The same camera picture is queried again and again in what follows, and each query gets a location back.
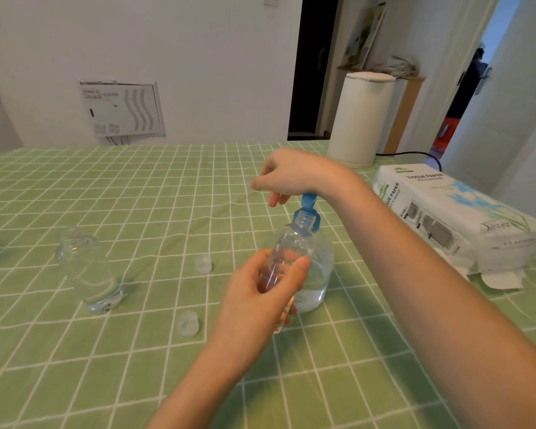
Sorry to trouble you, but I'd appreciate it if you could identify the person's right hand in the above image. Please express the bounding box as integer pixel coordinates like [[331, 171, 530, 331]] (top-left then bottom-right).
[[250, 147, 356, 209]]

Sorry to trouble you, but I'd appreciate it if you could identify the silver door handle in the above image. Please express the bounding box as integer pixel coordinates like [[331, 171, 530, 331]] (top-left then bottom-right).
[[476, 66, 493, 97]]

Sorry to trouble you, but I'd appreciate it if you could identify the red object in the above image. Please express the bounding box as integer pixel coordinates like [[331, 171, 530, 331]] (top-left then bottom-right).
[[431, 118, 459, 153]]

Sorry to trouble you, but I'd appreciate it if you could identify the framed picture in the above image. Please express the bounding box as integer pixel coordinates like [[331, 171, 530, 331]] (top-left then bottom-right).
[[341, 1, 387, 70]]

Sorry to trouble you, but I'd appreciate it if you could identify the white door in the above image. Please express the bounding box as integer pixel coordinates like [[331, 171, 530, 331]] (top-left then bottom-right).
[[441, 0, 536, 199]]

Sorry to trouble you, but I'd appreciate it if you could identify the white wall box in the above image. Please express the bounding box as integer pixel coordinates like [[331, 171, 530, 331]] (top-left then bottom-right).
[[78, 78, 166, 139]]

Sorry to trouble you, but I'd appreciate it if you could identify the pile of newspapers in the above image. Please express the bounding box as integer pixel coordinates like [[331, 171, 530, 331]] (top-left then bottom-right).
[[374, 55, 419, 79]]

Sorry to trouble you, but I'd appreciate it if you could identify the clear plastic bottle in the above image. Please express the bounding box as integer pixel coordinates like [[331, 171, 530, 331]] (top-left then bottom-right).
[[258, 216, 335, 315], [55, 226, 124, 315]]

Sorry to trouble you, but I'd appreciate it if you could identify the white electric kettle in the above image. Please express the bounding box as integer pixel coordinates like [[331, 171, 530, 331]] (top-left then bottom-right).
[[325, 71, 397, 170]]

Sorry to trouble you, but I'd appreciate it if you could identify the person's left forearm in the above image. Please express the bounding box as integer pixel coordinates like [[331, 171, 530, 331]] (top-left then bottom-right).
[[145, 337, 269, 429]]

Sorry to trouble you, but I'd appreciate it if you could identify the white tissue sheet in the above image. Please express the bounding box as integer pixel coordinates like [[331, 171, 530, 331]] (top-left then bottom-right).
[[433, 248, 526, 290]]

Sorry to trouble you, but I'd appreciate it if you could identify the person's left hand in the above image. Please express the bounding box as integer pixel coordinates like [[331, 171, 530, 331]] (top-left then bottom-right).
[[215, 249, 312, 353]]

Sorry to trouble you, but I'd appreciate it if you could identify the black power cable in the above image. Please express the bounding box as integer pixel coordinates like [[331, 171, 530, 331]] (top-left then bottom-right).
[[375, 151, 443, 173]]

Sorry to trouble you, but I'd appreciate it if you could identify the white tissue paper pack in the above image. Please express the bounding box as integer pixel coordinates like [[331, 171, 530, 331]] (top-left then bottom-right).
[[372, 164, 536, 276]]

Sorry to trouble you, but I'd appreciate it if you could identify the person's right forearm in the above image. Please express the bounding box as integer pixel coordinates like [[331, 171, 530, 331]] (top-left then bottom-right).
[[337, 172, 536, 429]]

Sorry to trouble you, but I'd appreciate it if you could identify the green checked tablecloth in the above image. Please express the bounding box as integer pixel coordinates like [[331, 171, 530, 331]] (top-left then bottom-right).
[[0, 140, 536, 429]]

